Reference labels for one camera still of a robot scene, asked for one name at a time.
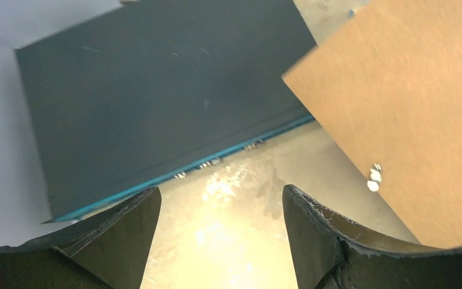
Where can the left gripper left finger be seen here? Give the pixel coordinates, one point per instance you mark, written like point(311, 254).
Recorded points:
point(107, 250)

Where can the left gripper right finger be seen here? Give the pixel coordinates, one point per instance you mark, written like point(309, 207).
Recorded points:
point(330, 250)

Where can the brown backing board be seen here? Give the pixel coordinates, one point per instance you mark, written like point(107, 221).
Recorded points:
point(387, 87)

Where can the dark blue flat box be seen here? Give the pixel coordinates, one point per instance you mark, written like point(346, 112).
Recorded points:
point(154, 89)

